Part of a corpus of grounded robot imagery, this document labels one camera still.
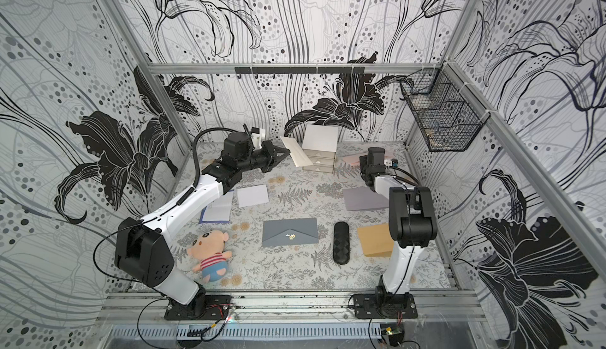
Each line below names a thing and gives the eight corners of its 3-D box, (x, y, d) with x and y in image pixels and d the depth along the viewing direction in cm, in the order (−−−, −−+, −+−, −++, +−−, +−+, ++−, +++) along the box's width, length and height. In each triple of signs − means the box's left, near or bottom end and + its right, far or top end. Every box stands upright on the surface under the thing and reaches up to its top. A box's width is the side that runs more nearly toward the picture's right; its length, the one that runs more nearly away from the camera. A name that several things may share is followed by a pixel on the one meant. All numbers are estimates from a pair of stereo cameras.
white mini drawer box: (303, 173, 109) (302, 152, 98) (303, 139, 124) (303, 118, 113) (337, 173, 109) (340, 152, 98) (334, 139, 124) (336, 118, 113)
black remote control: (332, 263, 83) (333, 260, 81) (333, 224, 93) (334, 220, 90) (348, 265, 83) (349, 262, 80) (348, 225, 92) (349, 222, 90)
